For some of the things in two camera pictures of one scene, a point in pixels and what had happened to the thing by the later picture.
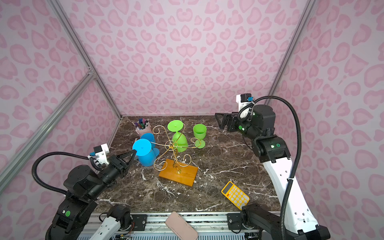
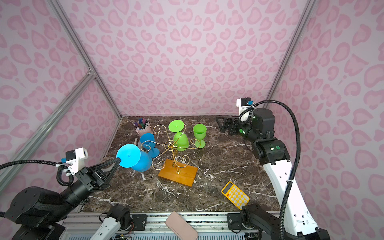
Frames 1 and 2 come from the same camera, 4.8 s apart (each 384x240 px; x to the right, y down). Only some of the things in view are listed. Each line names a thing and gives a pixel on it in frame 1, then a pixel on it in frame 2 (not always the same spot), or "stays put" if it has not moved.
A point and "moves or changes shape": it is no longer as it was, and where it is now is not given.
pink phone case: [181, 227] stays put
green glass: [178, 139] stays put
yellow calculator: [235, 195] stays put
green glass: [200, 131] stays put
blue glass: [146, 156] moves or changes shape
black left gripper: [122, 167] → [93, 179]
